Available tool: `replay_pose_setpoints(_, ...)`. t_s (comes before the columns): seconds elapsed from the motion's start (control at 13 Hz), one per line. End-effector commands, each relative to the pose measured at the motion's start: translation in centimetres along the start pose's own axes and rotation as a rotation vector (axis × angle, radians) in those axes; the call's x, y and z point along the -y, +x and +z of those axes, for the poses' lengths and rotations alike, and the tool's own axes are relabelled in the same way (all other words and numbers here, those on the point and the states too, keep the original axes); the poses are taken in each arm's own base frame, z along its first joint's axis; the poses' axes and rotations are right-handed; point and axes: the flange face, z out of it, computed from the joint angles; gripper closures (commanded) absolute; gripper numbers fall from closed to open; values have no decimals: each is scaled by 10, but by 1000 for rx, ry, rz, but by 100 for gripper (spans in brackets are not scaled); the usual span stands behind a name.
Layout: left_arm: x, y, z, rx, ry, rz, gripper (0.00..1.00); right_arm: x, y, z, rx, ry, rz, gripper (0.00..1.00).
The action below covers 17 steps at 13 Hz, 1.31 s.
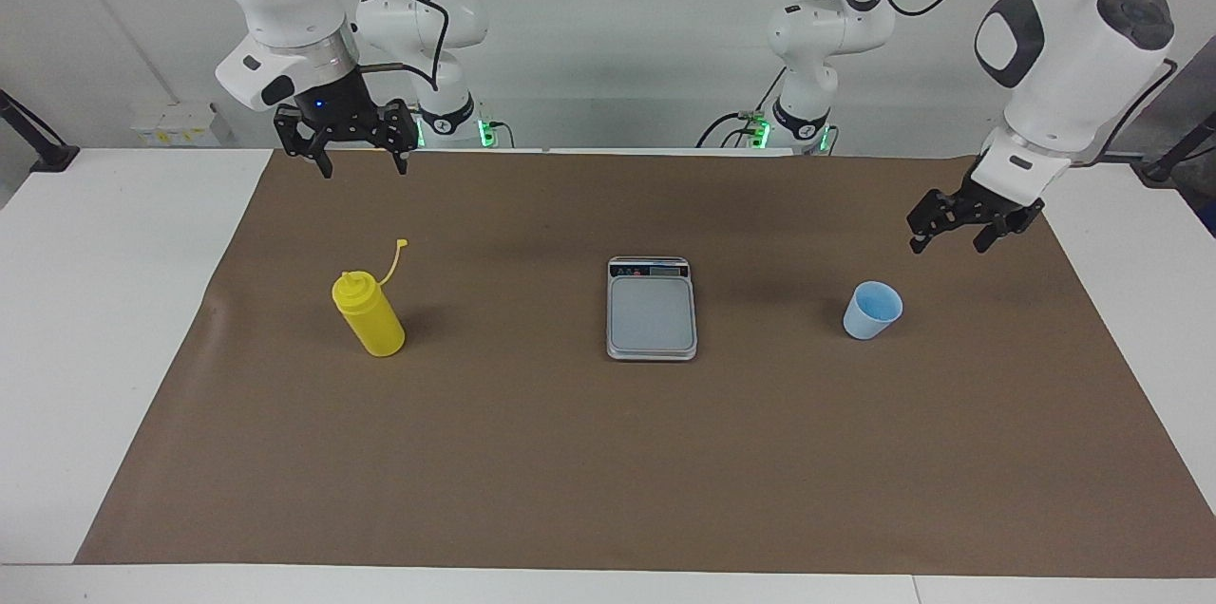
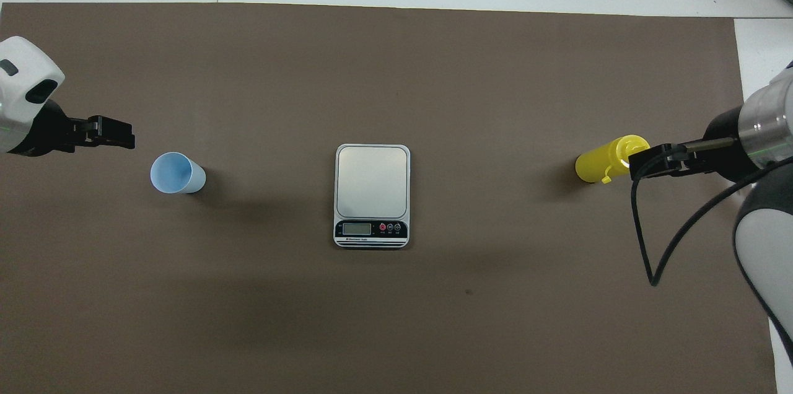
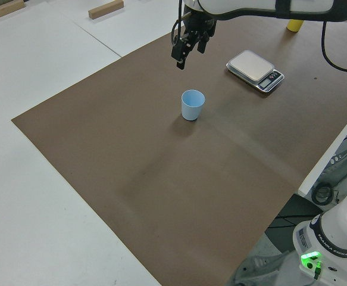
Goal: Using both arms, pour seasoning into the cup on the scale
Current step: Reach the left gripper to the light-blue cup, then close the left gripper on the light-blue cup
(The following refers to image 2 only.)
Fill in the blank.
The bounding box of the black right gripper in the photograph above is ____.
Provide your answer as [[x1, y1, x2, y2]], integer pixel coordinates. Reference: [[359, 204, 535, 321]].
[[629, 107, 760, 183]]

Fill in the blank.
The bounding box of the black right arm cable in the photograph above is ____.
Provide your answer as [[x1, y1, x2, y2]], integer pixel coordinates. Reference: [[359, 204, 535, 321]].
[[631, 137, 793, 287]]

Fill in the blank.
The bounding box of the light blue plastic cup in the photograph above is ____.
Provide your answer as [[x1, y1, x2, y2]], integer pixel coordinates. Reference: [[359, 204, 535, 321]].
[[151, 152, 206, 195]]

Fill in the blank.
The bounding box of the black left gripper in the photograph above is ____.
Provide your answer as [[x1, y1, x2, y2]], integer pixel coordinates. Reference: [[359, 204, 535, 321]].
[[9, 100, 136, 156]]

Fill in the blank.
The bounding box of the brown paper table mat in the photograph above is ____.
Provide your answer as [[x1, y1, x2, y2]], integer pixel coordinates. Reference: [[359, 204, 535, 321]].
[[0, 2, 778, 394]]

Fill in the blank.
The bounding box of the silver digital kitchen scale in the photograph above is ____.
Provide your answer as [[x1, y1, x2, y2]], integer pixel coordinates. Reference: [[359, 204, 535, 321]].
[[333, 144, 411, 250]]

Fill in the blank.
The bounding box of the yellow squeeze seasoning bottle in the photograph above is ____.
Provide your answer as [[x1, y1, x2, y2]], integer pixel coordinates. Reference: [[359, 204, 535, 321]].
[[575, 134, 651, 185]]

